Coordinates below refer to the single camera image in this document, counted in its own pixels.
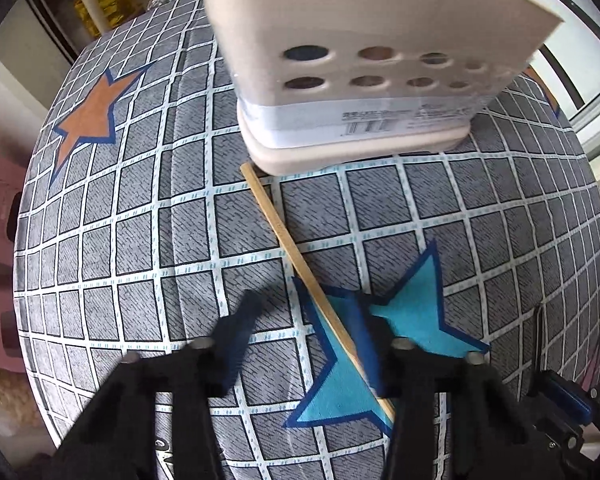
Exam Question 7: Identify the white shelf rack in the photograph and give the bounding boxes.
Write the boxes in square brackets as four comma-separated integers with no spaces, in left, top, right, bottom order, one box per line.
[60,0,197,41]

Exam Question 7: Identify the wooden chopstick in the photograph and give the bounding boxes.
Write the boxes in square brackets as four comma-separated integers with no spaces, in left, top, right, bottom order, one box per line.
[240,162,397,424]

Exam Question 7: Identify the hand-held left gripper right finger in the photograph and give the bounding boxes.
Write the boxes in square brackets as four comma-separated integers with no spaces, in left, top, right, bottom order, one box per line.
[349,293,566,480]

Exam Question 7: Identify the grey checked tablecloth with stars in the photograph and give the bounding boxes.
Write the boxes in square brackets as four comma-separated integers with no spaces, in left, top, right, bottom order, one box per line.
[12,0,600,480]

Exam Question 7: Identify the yellow packets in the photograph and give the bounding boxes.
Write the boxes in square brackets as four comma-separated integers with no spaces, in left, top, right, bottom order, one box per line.
[72,0,145,37]

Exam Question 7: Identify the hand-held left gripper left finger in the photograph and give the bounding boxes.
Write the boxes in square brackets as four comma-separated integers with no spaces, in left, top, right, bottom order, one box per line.
[50,289,267,480]

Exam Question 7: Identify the pink plastic utensil holder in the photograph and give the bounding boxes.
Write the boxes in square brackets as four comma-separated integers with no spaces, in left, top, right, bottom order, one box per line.
[190,0,566,177]

